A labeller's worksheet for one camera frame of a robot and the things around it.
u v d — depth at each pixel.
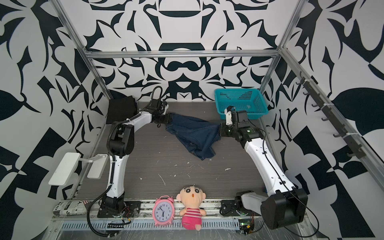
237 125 0.58
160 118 0.93
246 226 0.71
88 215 0.67
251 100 1.19
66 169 0.66
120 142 0.61
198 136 0.85
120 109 1.14
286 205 0.38
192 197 0.70
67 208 0.71
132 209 0.74
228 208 0.74
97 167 0.86
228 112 0.71
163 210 0.72
